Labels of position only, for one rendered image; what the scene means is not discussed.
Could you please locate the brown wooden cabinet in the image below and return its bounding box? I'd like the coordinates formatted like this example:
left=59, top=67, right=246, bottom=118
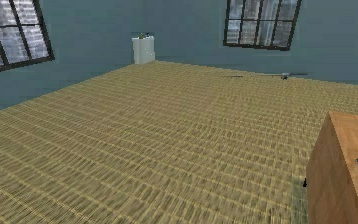
left=302, top=110, right=358, bottom=224

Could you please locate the white stand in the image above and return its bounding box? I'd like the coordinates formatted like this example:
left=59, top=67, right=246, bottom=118
left=131, top=35, right=156, bottom=65

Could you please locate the black framed window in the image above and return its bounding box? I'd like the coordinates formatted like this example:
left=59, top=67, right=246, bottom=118
left=0, top=0, right=56, bottom=75
left=222, top=0, right=303, bottom=52

